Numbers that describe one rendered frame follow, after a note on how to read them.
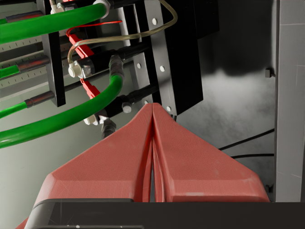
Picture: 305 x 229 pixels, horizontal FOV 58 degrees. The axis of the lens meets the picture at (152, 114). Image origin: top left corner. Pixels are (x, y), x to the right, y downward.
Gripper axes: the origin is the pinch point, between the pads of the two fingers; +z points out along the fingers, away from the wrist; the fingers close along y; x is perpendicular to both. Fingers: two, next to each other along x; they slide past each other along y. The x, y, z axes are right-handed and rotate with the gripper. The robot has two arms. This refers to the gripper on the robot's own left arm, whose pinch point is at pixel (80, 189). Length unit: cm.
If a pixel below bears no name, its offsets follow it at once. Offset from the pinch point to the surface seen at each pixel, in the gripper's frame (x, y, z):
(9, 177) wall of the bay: -32.4, 26.6, 21.3
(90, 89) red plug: -4.8, 4.3, 21.8
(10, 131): -3.3, -8.2, 0.7
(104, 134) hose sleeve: -0.2, 3.3, 10.2
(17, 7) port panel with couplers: -22.6, -4.0, 42.8
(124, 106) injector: 0.9, 6.1, 18.6
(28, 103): -20.8, 9.6, 26.7
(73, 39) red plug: -5.7, -3.5, 25.2
